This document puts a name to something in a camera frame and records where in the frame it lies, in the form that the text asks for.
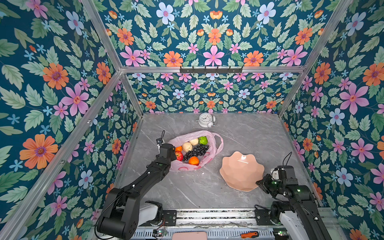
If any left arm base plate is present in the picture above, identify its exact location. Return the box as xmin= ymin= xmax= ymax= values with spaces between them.
xmin=140 ymin=210 xmax=178 ymax=227

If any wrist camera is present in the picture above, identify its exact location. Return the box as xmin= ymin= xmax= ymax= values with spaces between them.
xmin=271 ymin=168 xmax=281 ymax=181
xmin=156 ymin=138 xmax=164 ymax=147

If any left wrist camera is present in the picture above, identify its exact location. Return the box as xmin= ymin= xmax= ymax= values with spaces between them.
xmin=156 ymin=138 xmax=164 ymax=147

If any pink flower-shaped bowl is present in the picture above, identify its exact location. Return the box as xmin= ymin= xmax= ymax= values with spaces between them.
xmin=220 ymin=152 xmax=265 ymax=192

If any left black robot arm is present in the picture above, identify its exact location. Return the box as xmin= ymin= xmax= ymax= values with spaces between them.
xmin=95 ymin=143 xmax=177 ymax=240

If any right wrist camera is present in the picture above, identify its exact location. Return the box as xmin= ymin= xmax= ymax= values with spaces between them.
xmin=271 ymin=168 xmax=281 ymax=181

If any fake persimmon orange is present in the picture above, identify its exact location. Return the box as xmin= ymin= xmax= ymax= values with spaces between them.
xmin=188 ymin=156 xmax=200 ymax=166

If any fake black grapes bunch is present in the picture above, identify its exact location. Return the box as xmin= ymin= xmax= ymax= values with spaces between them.
xmin=183 ymin=144 xmax=209 ymax=162

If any fake green apple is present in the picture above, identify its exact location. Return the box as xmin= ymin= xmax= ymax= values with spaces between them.
xmin=199 ymin=136 xmax=208 ymax=146

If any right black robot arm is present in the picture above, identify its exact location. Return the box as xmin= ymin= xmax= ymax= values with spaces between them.
xmin=256 ymin=165 xmax=331 ymax=240

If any white alarm clock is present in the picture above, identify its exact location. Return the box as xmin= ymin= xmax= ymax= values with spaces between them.
xmin=198 ymin=113 xmax=216 ymax=128

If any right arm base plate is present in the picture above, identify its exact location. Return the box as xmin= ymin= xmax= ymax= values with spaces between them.
xmin=254 ymin=205 xmax=298 ymax=226

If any pink box front edge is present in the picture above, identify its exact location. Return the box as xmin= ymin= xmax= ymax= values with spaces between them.
xmin=172 ymin=232 xmax=208 ymax=240

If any fake pale yellow fruit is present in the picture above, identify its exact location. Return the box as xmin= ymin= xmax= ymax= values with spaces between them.
xmin=189 ymin=138 xmax=199 ymax=146

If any fake beige pear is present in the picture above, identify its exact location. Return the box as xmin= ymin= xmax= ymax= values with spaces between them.
xmin=182 ymin=142 xmax=193 ymax=153

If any orange handled screwdriver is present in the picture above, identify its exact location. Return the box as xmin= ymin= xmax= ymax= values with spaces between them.
xmin=226 ymin=231 xmax=260 ymax=239

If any black hook rail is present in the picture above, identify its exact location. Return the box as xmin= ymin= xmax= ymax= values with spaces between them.
xmin=179 ymin=66 xmax=243 ymax=75

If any pink plastic bag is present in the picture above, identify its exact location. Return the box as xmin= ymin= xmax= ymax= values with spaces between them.
xmin=168 ymin=131 xmax=224 ymax=172

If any small circuit board left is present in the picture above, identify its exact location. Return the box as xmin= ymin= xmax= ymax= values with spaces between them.
xmin=152 ymin=229 xmax=168 ymax=238

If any small circuit board right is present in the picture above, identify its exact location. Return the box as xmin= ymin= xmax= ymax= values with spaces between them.
xmin=273 ymin=230 xmax=290 ymax=240

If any small circuit board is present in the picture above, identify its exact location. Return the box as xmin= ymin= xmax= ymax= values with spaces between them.
xmin=152 ymin=229 xmax=168 ymax=238
xmin=273 ymin=230 xmax=290 ymax=240

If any fake red apple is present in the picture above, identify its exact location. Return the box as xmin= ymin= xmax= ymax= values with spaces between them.
xmin=175 ymin=151 xmax=184 ymax=162

